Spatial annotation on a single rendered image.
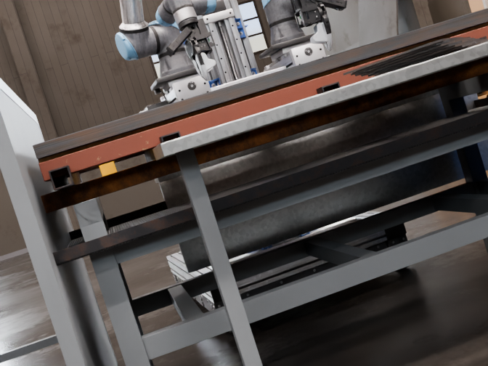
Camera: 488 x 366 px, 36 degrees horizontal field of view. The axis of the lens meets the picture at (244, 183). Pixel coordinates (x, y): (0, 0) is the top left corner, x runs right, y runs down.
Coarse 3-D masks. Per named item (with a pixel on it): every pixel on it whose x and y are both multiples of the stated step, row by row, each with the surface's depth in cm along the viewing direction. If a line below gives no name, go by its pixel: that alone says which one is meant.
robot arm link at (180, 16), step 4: (184, 8) 254; (188, 8) 254; (192, 8) 256; (176, 12) 254; (180, 12) 254; (184, 12) 254; (188, 12) 254; (192, 12) 255; (176, 16) 255; (180, 16) 254; (184, 16) 253; (188, 16) 253; (192, 16) 254; (196, 16) 256; (176, 20) 255; (180, 20) 254; (184, 20) 254; (176, 24) 257
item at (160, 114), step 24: (456, 24) 210; (360, 48) 204; (384, 48) 206; (288, 72) 201; (312, 72) 202; (216, 96) 197; (240, 96) 198; (120, 120) 192; (144, 120) 193; (48, 144) 189; (72, 144) 190
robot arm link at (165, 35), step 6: (150, 24) 301; (156, 24) 300; (174, 24) 302; (156, 30) 298; (162, 30) 299; (168, 30) 300; (174, 30) 301; (156, 36) 297; (162, 36) 298; (168, 36) 299; (174, 36) 301; (162, 42) 298; (168, 42) 300; (162, 48) 300
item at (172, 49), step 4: (184, 28) 254; (188, 28) 254; (184, 32) 253; (188, 32) 254; (180, 36) 252; (184, 36) 253; (188, 36) 257; (176, 40) 252; (180, 40) 252; (184, 40) 255; (172, 44) 251; (176, 44) 252; (180, 44) 253; (168, 48) 251; (172, 48) 251; (176, 48) 252; (168, 52) 252; (172, 52) 251
